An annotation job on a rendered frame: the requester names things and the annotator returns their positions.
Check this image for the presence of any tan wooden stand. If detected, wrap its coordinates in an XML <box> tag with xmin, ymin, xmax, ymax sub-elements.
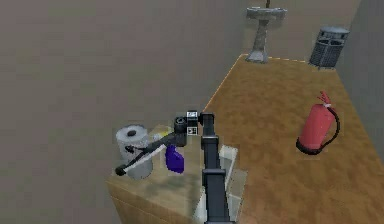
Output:
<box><xmin>105</xmin><ymin>124</ymin><xmax>248</xmax><ymax>224</ymax></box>

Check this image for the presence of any purple spray bottle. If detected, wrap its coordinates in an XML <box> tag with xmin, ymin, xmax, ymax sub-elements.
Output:
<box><xmin>164</xmin><ymin>144</ymin><xmax>185</xmax><ymax>175</ymax></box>

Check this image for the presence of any grey pedestal sink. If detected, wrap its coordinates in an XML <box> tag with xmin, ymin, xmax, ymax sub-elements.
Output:
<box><xmin>245</xmin><ymin>0</ymin><xmax>288</xmax><ymax>64</ymax></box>

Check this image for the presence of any red fire extinguisher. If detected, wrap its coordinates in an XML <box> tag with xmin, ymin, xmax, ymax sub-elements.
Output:
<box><xmin>295</xmin><ymin>90</ymin><xmax>341</xmax><ymax>156</ymax></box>

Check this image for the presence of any white toilet paper roll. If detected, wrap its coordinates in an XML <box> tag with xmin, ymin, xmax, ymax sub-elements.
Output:
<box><xmin>115</xmin><ymin>124</ymin><xmax>154</xmax><ymax>181</ymax></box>

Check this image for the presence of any dark grey mesh bin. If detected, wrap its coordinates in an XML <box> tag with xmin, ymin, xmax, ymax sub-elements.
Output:
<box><xmin>308</xmin><ymin>26</ymin><xmax>351</xmax><ymax>71</ymax></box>

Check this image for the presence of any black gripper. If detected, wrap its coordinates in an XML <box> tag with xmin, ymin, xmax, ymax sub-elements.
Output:
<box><xmin>114</xmin><ymin>115</ymin><xmax>188</xmax><ymax>177</ymax></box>

